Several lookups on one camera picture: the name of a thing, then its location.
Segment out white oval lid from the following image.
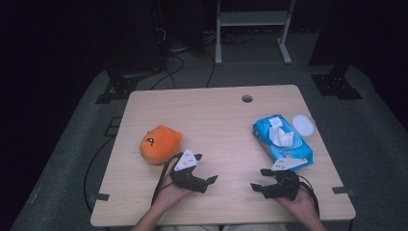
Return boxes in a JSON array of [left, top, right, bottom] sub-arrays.
[[292, 114, 317, 138]]

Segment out black floor cable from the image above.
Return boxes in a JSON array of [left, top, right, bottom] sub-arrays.
[[84, 135, 115, 213]]

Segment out orange plush toy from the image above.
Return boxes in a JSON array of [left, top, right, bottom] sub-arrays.
[[139, 124, 183, 166]]

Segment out person's left hand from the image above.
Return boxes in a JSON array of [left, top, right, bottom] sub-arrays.
[[157, 174, 193, 210]]

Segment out white metal stand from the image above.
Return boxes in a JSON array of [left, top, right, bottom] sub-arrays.
[[215, 0, 296, 66]]

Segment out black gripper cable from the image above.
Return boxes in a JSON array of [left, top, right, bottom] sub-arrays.
[[296, 174, 321, 218], [151, 152, 184, 206]]

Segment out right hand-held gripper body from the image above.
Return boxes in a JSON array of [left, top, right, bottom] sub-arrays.
[[263, 157, 308, 202]]

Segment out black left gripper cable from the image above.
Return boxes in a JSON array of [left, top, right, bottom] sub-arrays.
[[151, 152, 184, 206]]

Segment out black stand base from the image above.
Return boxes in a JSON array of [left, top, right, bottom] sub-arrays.
[[311, 64, 364, 100], [94, 68, 162, 105]]

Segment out white wet wipe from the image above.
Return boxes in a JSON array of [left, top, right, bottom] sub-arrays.
[[268, 125, 295, 148]]

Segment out person's beige pants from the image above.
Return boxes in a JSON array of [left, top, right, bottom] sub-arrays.
[[160, 223, 287, 231]]

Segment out person's right hand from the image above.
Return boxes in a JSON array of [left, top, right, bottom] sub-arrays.
[[275, 189, 319, 222]]

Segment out blue wet wipes pack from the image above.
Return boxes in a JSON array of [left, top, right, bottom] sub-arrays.
[[252, 114, 315, 172]]

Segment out grey tape strip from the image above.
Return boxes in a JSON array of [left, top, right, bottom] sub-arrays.
[[88, 192, 111, 202], [331, 186, 355, 196]]

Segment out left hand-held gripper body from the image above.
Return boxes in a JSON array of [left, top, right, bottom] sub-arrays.
[[168, 147, 210, 194]]

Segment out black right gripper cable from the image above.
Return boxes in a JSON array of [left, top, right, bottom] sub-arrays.
[[296, 174, 321, 218]]

